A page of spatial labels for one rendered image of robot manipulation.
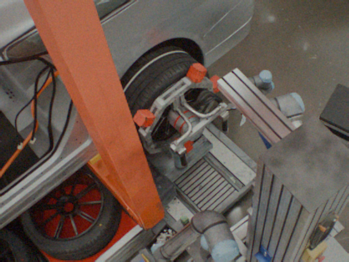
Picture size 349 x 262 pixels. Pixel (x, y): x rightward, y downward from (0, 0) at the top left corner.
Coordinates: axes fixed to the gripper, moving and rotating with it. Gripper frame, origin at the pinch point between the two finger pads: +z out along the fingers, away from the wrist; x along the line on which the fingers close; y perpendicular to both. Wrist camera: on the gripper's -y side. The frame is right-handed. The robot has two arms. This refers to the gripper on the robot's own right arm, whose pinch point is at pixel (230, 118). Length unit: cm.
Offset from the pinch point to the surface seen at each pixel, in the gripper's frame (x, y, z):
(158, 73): -36, 35, 22
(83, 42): 8, 145, 73
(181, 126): -13.9, 6.7, 27.5
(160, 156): -38, -61, 34
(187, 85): -20.8, 29.0, 14.0
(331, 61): -15, -83, -136
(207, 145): -25, -68, 1
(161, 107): -21.1, 28.1, 34.2
